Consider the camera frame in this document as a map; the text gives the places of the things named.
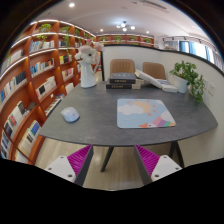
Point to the ceiling air vent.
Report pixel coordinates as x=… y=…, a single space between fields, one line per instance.
x=151 y=4

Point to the white computer mouse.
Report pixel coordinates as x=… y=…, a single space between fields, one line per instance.
x=70 y=114

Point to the cloud and sun mouse pad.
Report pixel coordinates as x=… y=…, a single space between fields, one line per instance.
x=143 y=113

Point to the window with dark frame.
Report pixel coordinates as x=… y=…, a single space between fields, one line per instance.
x=198 y=50

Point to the brown upholstered chair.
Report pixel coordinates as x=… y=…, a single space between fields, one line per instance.
x=155 y=70
x=122 y=66

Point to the green plant in white pot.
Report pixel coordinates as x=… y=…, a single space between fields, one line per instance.
x=181 y=83

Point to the thick white book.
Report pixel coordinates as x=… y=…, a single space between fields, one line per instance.
x=148 y=79

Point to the white jug vase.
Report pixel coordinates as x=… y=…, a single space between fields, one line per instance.
x=88 y=76

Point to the dark table leg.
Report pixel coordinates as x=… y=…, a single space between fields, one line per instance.
x=107 y=158
x=176 y=151

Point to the white book with blue cover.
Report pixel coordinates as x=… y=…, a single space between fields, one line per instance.
x=168 y=87

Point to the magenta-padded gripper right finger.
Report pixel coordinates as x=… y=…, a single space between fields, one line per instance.
x=166 y=166

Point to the ceiling lights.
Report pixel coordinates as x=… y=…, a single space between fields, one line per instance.
x=124 y=25

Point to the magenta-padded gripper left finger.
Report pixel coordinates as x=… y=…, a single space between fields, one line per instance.
x=60 y=166

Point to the orange wooden bookshelf unit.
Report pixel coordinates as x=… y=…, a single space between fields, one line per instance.
x=30 y=86

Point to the pink and white flower bouquet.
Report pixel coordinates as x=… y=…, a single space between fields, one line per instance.
x=87 y=51

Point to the white wall socket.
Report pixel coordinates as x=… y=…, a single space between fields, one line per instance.
x=211 y=88

